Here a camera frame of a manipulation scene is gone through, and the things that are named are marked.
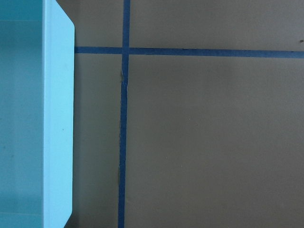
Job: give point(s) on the light blue plastic bin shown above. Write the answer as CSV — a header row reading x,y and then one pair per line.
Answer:
x,y
37,41

